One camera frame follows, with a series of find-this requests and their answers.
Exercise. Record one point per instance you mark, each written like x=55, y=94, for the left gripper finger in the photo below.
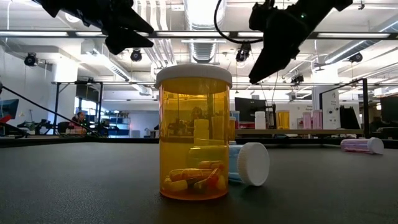
x=127, y=42
x=140, y=23

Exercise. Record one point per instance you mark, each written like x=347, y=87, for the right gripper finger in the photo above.
x=273, y=60

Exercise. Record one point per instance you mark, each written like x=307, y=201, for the pink pill bottle white cap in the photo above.
x=317, y=120
x=363, y=145
x=307, y=121

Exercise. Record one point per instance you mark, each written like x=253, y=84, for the blue pill bottle white cap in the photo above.
x=253, y=164

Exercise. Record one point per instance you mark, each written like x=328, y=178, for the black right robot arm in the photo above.
x=323, y=6

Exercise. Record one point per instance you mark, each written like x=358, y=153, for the wooden shelf board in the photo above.
x=280, y=132

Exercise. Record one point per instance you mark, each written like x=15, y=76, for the black overhead crossbar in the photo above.
x=233, y=34

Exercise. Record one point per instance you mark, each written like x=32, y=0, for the black computer monitor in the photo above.
x=348, y=118
x=248, y=105
x=390, y=109

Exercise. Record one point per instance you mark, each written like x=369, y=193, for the blue storage shelves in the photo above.
x=121, y=124

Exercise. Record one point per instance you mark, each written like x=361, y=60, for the person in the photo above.
x=79, y=119

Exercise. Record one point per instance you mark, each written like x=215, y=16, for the black monitor blue screen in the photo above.
x=9, y=107

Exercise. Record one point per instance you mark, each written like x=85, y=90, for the black table mat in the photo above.
x=93, y=193

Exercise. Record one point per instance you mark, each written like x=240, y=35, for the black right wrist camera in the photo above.
x=261, y=17

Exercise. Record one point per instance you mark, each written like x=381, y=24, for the black metal frame stand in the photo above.
x=57, y=96

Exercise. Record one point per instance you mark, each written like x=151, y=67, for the black aluminium rig frame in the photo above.
x=143, y=140

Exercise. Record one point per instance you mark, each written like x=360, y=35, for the black metal shelf frame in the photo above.
x=364, y=118

